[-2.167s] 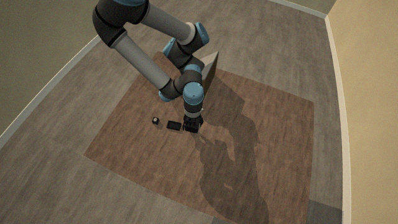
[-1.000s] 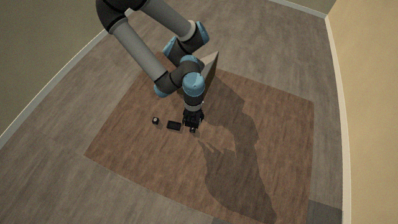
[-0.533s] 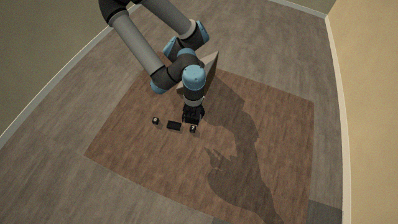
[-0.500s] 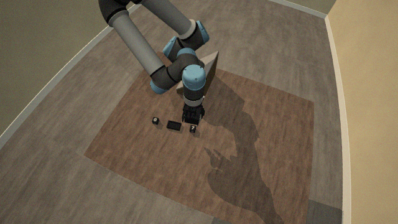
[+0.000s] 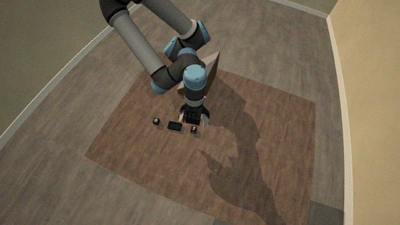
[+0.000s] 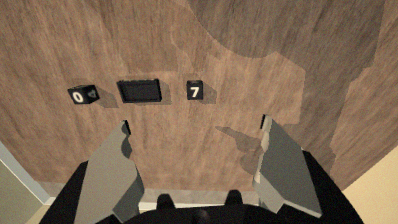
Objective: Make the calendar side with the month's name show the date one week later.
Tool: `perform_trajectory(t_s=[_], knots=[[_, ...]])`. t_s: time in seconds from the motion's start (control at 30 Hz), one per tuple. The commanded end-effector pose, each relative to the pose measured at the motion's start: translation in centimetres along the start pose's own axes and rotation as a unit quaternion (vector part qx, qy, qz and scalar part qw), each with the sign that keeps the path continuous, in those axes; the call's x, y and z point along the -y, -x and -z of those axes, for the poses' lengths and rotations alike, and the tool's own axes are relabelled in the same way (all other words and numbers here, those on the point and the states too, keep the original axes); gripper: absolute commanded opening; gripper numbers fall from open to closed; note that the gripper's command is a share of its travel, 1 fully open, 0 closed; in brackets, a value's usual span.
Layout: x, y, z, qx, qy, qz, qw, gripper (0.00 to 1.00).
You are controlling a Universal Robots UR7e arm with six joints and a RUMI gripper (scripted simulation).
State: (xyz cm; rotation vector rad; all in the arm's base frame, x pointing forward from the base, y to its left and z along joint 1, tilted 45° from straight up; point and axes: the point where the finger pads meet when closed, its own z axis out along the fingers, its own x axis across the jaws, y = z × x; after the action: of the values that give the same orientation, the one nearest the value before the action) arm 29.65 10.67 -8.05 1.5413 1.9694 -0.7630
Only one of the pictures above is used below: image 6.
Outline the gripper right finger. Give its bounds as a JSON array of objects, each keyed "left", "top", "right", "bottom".
[{"left": 252, "top": 114, "right": 364, "bottom": 224}]

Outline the black rectangular tray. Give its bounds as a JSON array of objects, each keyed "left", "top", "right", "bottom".
[{"left": 116, "top": 79, "right": 162, "bottom": 103}]

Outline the black cube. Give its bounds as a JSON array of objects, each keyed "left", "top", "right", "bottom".
[
  {"left": 67, "top": 85, "right": 100, "bottom": 105},
  {"left": 186, "top": 80, "right": 203, "bottom": 100}
]

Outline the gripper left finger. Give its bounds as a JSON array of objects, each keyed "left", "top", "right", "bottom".
[{"left": 39, "top": 120, "right": 145, "bottom": 224}]

